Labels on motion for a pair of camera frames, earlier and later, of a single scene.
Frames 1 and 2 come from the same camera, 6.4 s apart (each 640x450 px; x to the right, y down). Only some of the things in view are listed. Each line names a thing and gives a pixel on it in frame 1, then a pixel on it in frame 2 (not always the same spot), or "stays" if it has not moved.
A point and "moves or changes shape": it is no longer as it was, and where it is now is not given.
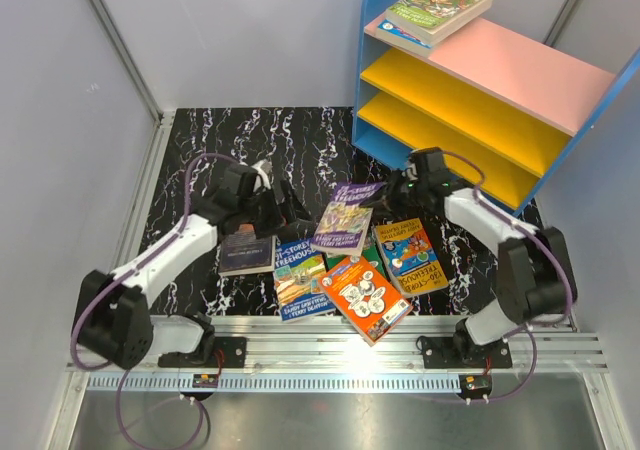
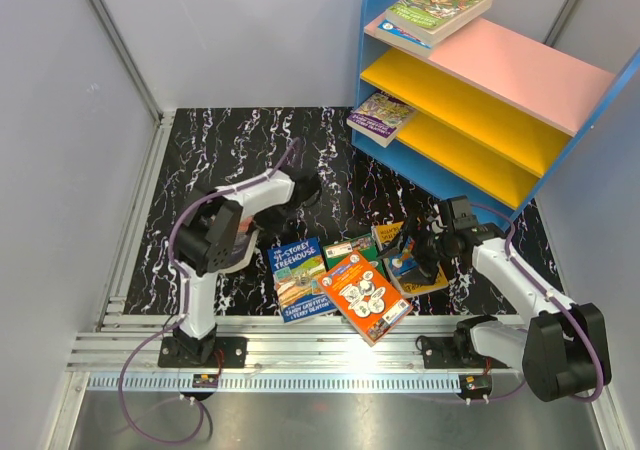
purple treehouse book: x=342 y=228 → x=379 y=117
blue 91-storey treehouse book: x=297 y=269 stays
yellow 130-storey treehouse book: x=411 y=257 stays
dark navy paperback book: x=242 y=252 moves or changes shape
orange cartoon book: x=369 y=302 stays
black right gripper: x=390 y=194 → x=425 y=274
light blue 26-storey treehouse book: x=401 y=38 stays
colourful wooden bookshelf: x=506 y=106 stays
